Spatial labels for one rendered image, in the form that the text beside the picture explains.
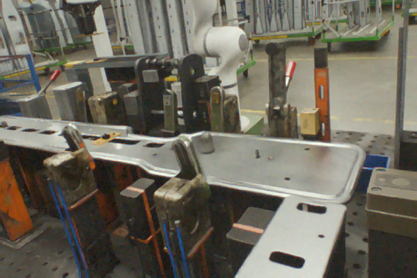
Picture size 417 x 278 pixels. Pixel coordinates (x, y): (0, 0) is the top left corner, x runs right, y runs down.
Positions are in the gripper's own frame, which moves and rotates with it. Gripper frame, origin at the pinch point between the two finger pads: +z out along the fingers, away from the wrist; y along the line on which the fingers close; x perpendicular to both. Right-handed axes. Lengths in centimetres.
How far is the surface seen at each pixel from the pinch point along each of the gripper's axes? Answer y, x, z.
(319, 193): 9, 61, 32
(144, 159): 9.2, 20.4, 31.7
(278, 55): -15.7, 45.1, 13.5
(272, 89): -14, 44, 21
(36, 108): -10, -58, 29
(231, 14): -594, -305, 32
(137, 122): -13.0, -4.6, 32.5
